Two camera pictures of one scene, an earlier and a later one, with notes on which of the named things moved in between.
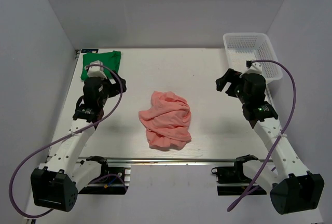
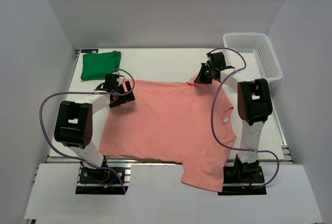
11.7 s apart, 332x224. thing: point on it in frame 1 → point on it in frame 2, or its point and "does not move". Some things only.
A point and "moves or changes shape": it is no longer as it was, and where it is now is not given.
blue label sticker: (91, 50) does not move
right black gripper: (231, 76) → (201, 78)
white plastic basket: (242, 47) does not move
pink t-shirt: (167, 123) moves or changes shape
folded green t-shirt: (111, 59) does not move
